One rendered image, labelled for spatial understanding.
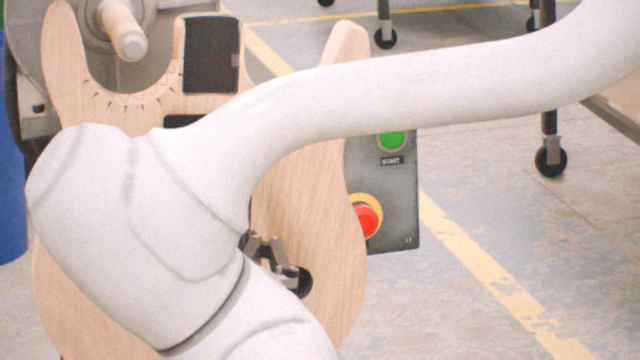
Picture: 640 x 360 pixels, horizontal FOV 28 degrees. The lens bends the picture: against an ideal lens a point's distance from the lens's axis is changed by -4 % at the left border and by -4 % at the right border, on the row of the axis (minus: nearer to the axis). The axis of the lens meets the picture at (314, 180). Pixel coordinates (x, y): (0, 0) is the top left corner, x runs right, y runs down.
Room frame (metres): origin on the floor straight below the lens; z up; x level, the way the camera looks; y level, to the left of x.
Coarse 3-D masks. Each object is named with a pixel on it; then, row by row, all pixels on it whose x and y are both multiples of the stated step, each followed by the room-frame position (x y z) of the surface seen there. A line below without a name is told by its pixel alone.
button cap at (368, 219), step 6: (360, 204) 1.50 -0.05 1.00; (360, 210) 1.49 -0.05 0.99; (366, 210) 1.49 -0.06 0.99; (372, 210) 1.49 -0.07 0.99; (360, 216) 1.49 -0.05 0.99; (366, 216) 1.49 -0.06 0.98; (372, 216) 1.49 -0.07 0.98; (360, 222) 1.49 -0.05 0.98; (366, 222) 1.49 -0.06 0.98; (372, 222) 1.49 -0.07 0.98; (366, 228) 1.49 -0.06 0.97; (372, 228) 1.49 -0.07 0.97; (366, 234) 1.49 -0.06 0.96
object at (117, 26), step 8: (104, 8) 1.43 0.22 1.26; (112, 8) 1.40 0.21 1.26; (120, 8) 1.39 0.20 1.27; (104, 16) 1.40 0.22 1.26; (112, 16) 1.36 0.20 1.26; (120, 16) 1.34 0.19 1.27; (128, 16) 1.34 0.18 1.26; (104, 24) 1.40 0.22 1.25; (112, 24) 1.33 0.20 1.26; (120, 24) 1.30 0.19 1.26; (128, 24) 1.29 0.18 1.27; (136, 24) 1.31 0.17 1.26; (112, 32) 1.30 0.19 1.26; (120, 32) 1.27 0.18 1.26; (128, 32) 1.26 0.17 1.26; (136, 32) 1.26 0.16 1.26; (112, 40) 1.29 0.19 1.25; (120, 40) 1.26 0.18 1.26; (144, 40) 1.26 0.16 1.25; (120, 56) 1.26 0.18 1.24
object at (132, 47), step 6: (126, 36) 1.25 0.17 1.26; (132, 36) 1.25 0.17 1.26; (138, 36) 1.25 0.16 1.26; (120, 42) 1.25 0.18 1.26; (126, 42) 1.24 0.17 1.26; (132, 42) 1.24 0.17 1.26; (138, 42) 1.24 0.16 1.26; (120, 48) 1.25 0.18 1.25; (126, 48) 1.24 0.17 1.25; (132, 48) 1.24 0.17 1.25; (138, 48) 1.24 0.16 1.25; (144, 48) 1.25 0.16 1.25; (126, 54) 1.24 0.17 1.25; (132, 54) 1.24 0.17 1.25; (138, 54) 1.24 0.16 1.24; (132, 60) 1.24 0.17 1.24
